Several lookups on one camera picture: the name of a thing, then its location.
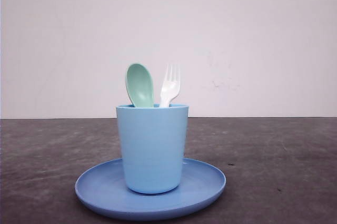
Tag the white plastic fork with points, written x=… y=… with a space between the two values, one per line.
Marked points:
x=171 y=85

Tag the mint green plastic spoon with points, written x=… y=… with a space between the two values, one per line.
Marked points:
x=139 y=86

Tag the light blue plastic cup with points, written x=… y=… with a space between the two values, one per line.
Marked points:
x=152 y=146

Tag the blue plastic plate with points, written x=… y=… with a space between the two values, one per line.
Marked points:
x=103 y=190

